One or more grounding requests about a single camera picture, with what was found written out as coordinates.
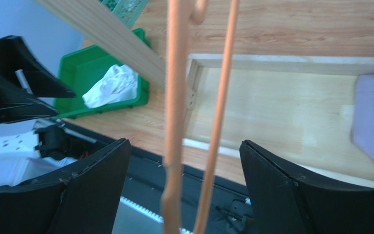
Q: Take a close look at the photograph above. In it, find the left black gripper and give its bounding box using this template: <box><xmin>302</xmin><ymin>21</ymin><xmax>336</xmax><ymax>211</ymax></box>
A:
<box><xmin>0</xmin><ymin>36</ymin><xmax>76</xmax><ymax>124</ymax></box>

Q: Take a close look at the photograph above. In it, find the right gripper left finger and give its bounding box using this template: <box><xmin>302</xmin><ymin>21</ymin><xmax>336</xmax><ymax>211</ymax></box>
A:
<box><xmin>0</xmin><ymin>138</ymin><xmax>131</xmax><ymax>234</ymax></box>

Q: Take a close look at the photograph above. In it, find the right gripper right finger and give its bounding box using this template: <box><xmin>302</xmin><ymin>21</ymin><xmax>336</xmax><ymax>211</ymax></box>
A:
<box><xmin>239</xmin><ymin>140</ymin><xmax>374</xmax><ymax>234</ymax></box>

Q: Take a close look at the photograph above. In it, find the white tank top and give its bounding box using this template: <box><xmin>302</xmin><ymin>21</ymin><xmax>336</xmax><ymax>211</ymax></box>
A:
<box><xmin>82</xmin><ymin>64</ymin><xmax>139</xmax><ymax>108</ymax></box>

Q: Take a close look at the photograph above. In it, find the orange velvet hanger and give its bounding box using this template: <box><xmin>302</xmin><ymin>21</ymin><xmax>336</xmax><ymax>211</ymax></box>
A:
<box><xmin>161</xmin><ymin>0</ymin><xmax>239</xmax><ymax>234</ymax></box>

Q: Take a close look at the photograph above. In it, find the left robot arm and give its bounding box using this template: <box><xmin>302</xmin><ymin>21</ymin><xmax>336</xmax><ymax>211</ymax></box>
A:
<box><xmin>0</xmin><ymin>35</ymin><xmax>75</xmax><ymax>186</ymax></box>

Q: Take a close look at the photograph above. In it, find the wooden clothes rack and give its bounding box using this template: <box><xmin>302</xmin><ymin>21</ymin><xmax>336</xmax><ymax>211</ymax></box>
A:
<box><xmin>39</xmin><ymin>0</ymin><xmax>374</xmax><ymax>187</ymax></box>

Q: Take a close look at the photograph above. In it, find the green plastic tray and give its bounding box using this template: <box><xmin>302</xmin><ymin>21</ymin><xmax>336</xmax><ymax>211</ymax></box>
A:
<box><xmin>53</xmin><ymin>45</ymin><xmax>149</xmax><ymax>119</ymax></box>

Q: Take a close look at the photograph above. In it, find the light green file organizer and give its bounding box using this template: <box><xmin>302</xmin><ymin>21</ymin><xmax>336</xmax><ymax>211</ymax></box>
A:
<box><xmin>100</xmin><ymin>0</ymin><xmax>149</xmax><ymax>29</ymax></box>

